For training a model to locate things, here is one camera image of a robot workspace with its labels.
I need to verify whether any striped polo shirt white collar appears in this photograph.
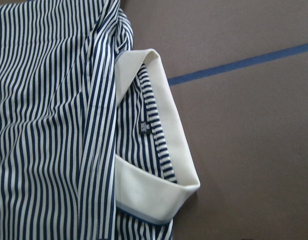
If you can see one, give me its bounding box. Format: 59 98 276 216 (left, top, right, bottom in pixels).
0 0 200 240

